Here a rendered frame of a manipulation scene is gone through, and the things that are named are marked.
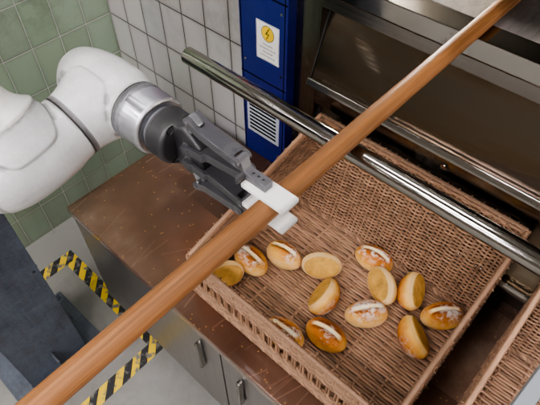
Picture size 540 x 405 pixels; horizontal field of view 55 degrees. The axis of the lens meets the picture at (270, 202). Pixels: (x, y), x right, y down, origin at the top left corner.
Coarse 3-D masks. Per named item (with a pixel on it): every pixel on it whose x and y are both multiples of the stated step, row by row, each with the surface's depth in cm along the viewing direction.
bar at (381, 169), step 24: (192, 48) 90; (216, 72) 86; (240, 96) 85; (264, 96) 81; (288, 120) 79; (312, 120) 77; (360, 168) 74; (384, 168) 71; (408, 192) 70; (432, 192) 68; (456, 216) 66; (480, 216) 65; (480, 240) 66; (504, 240) 63; (528, 264) 62; (528, 384) 62
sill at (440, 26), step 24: (360, 0) 103; (384, 0) 99; (408, 0) 99; (408, 24) 99; (432, 24) 95; (456, 24) 93; (480, 48) 91; (504, 48) 89; (528, 48) 89; (528, 72) 88
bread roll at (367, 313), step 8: (352, 304) 119; (360, 304) 117; (368, 304) 117; (376, 304) 117; (352, 312) 117; (360, 312) 116; (368, 312) 116; (376, 312) 116; (384, 312) 117; (352, 320) 117; (360, 320) 116; (368, 320) 116; (376, 320) 116; (384, 320) 118
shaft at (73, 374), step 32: (512, 0) 94; (480, 32) 88; (384, 96) 75; (352, 128) 71; (320, 160) 67; (256, 224) 61; (192, 256) 58; (224, 256) 58; (160, 288) 55; (192, 288) 56; (128, 320) 52; (96, 352) 50; (64, 384) 48
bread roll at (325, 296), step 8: (328, 280) 121; (320, 288) 121; (328, 288) 119; (336, 288) 119; (312, 296) 121; (320, 296) 118; (328, 296) 117; (336, 296) 119; (312, 304) 118; (320, 304) 117; (328, 304) 117; (336, 304) 120; (312, 312) 118; (320, 312) 118; (328, 312) 119
